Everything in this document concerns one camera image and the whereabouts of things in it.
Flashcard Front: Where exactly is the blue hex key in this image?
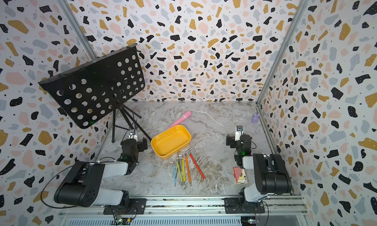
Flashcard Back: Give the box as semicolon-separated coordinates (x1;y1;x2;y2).
169;161;176;186

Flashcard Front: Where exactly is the yellow hex key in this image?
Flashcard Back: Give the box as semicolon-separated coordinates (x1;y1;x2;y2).
178;154;186;183

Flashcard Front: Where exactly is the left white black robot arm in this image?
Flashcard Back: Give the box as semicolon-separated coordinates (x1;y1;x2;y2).
54;138;148;209

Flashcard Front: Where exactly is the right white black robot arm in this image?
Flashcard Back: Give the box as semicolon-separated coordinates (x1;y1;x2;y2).
226;131;292;206

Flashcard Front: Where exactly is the red pink card box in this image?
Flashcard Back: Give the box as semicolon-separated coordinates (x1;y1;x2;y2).
233;167;248;184

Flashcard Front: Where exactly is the yellow plastic storage box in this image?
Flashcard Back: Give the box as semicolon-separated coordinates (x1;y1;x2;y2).
151;125;191;159

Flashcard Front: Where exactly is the red hex key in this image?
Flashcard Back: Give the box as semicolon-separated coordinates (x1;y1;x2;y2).
186;147;208;182

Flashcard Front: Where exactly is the orange hex key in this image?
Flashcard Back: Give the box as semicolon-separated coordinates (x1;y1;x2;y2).
185;154;192;187

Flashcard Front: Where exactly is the small purple toy figure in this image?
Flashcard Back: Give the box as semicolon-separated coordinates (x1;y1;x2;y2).
251;114;260;124

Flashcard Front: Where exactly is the pink cylindrical flashlight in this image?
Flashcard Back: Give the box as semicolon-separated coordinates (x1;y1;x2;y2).
168;111;191;128

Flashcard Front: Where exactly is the black perforated music stand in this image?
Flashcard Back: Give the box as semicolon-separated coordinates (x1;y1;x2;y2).
39;44;146;129

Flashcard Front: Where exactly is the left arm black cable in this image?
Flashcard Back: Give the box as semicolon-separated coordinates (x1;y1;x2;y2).
40;157;117;209

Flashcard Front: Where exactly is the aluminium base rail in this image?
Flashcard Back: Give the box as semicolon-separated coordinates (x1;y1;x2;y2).
58;195;312;226

